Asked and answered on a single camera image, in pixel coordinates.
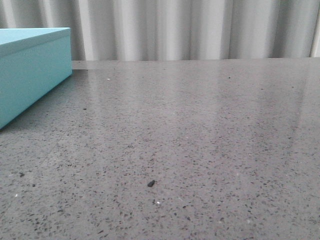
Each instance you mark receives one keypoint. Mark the light blue storage box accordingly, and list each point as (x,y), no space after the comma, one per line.
(32,62)

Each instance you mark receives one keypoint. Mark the small black debris piece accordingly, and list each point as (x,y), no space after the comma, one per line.
(151,183)

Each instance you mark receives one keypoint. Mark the grey pleated curtain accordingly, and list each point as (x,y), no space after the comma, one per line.
(168,30)

